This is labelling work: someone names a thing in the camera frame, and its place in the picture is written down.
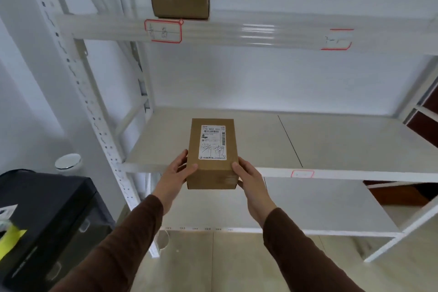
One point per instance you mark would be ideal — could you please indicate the person's right hand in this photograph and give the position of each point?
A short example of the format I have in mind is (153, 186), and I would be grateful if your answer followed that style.
(253, 185)

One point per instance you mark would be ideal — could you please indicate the person's left hand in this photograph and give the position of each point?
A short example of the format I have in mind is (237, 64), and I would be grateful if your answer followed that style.
(172, 179)

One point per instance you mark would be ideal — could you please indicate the person's left thumb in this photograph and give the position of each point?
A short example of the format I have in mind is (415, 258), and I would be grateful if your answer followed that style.
(191, 170)

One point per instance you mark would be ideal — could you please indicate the person's right thumb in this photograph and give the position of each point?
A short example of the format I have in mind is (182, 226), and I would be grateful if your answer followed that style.
(237, 169)

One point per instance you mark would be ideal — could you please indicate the brown cardboard box white label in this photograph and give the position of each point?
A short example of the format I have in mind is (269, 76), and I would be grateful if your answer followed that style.
(213, 155)

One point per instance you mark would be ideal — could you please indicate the person's right forearm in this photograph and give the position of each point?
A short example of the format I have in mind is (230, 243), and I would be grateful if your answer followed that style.
(301, 254)

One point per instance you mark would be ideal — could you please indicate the person's left forearm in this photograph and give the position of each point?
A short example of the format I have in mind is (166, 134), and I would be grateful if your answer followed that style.
(113, 247)

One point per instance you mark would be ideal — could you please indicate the small red bordered shelf label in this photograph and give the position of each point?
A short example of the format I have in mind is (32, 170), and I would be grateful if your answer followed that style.
(302, 174)

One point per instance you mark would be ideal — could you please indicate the white metal shelving rack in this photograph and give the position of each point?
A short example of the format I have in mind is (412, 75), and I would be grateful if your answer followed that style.
(239, 96)

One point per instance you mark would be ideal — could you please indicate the white round bin chrome lid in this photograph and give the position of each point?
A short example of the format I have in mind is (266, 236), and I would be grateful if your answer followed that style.
(68, 162)

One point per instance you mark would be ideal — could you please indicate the red bordered handwritten shelf label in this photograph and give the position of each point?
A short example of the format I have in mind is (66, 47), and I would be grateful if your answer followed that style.
(164, 31)

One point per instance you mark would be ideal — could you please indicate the black storage crate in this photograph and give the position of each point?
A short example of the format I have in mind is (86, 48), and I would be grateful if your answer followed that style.
(44, 223)

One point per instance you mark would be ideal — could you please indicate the dark red wooden furniture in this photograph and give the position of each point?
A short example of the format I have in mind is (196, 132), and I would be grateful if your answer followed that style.
(419, 124)

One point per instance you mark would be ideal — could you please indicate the yellow paper slip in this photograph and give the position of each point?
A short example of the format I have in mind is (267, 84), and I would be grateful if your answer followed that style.
(9, 239)

